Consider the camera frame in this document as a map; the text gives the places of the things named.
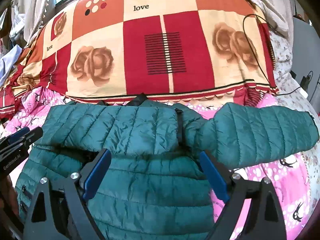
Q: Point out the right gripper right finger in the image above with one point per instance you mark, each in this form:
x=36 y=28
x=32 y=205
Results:
x=264 y=218

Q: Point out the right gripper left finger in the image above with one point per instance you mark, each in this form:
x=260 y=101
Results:
x=58 y=209

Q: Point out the dark green puffer jacket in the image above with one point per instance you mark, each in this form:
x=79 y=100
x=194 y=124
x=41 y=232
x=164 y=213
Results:
x=154 y=188

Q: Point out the person's left hand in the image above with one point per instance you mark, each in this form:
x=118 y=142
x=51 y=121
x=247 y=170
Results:
x=9 y=195

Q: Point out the pink penguin quilt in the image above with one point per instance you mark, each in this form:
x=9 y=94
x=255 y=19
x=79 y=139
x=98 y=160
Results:
x=289 y=175

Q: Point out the light blue cloth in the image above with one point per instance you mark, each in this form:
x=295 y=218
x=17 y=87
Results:
x=8 y=61

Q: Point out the white curtain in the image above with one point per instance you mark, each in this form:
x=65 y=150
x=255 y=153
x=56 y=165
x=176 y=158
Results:
x=37 y=13

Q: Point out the red rose pattern blanket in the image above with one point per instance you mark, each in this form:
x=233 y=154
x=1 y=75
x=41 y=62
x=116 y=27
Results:
x=215 y=51

